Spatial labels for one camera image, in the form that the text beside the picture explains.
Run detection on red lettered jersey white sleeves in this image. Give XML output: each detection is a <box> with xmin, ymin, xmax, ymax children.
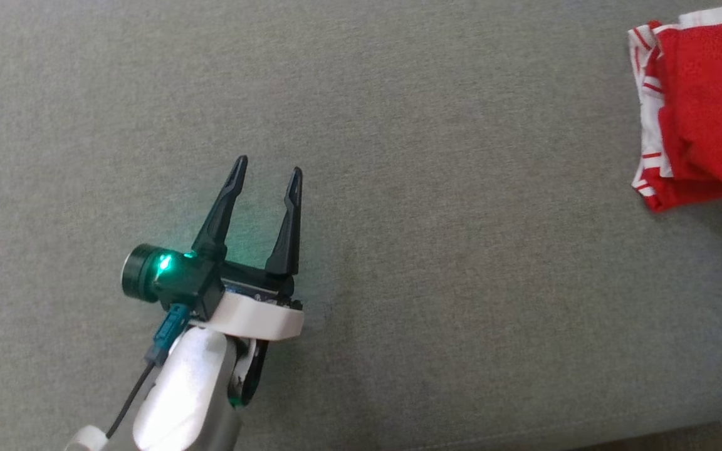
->
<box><xmin>627</xmin><ymin>22</ymin><xmax>722</xmax><ymax>212</ymax></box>

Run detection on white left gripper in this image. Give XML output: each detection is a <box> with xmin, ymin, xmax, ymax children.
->
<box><xmin>191</xmin><ymin>155</ymin><xmax>304</xmax><ymax>408</ymax></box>

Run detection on white cable tag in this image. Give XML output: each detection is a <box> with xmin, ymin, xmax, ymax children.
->
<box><xmin>63</xmin><ymin>426</ymin><xmax>108</xmax><ymax>451</ymax></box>

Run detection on grey fabric sofa seat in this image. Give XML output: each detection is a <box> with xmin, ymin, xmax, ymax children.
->
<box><xmin>0</xmin><ymin>0</ymin><xmax>722</xmax><ymax>451</ymax></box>

